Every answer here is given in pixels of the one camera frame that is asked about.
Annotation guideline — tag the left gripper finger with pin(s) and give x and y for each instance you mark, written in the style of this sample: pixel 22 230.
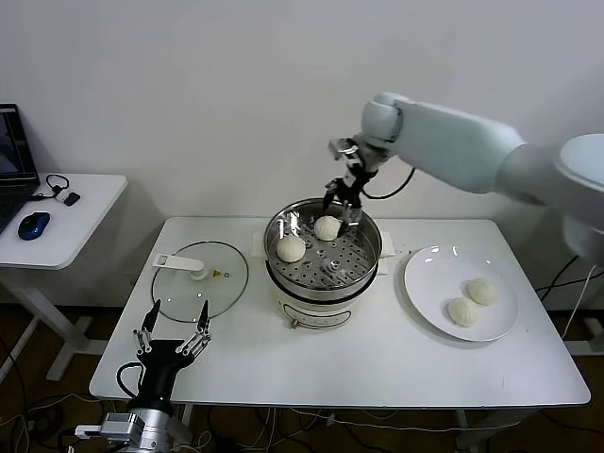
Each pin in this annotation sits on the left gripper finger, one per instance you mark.
pixel 205 316
pixel 153 317

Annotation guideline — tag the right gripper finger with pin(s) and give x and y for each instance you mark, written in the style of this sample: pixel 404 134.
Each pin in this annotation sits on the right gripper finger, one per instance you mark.
pixel 351 212
pixel 329 196

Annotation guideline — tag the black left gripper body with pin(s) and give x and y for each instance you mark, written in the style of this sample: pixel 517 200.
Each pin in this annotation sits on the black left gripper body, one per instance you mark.
pixel 160 363

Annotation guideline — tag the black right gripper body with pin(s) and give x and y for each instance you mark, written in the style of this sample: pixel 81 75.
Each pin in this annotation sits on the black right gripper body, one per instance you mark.
pixel 351 189

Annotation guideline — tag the white steamed baozi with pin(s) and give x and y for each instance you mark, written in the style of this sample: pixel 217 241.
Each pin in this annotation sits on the white steamed baozi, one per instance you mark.
pixel 481 291
pixel 290 248
pixel 463 311
pixel 325 228

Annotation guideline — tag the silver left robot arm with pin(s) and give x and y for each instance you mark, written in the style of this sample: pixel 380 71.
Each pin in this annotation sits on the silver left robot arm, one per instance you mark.
pixel 141 422

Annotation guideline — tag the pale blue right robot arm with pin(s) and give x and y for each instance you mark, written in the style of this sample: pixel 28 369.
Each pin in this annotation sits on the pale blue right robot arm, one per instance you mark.
pixel 448 141

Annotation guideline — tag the perforated steel steamer basket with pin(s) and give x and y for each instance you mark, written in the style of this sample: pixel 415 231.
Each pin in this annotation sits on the perforated steel steamer basket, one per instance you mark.
pixel 283 219

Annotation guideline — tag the white main table leg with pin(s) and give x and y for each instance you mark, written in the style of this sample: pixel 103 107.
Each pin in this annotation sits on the white main table leg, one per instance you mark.
pixel 184 417
pixel 469 429

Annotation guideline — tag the white electric cooker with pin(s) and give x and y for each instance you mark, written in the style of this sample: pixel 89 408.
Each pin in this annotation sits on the white electric cooker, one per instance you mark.
pixel 307 313

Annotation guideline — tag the white round plate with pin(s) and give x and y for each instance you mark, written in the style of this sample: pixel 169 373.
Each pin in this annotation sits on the white round plate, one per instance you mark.
pixel 434 283

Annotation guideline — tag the white side table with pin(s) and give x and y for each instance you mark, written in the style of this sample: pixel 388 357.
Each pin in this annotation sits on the white side table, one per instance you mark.
pixel 89 226

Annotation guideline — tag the small black device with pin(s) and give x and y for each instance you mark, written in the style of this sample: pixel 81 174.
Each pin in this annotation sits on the small black device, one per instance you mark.
pixel 71 199

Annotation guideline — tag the blue computer mouse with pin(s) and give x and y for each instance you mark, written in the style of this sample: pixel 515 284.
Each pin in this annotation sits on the blue computer mouse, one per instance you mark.
pixel 33 225

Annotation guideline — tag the black laptop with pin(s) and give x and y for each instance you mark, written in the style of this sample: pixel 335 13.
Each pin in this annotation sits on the black laptop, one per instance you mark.
pixel 14 189

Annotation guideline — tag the white table foot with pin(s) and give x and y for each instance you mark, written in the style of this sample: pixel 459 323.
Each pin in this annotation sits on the white table foot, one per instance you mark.
pixel 590 347

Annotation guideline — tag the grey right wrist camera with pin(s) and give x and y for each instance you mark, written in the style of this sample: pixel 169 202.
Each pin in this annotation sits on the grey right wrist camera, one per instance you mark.
pixel 342 147

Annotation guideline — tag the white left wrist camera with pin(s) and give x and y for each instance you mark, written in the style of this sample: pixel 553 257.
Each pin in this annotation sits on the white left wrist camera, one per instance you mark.
pixel 89 430

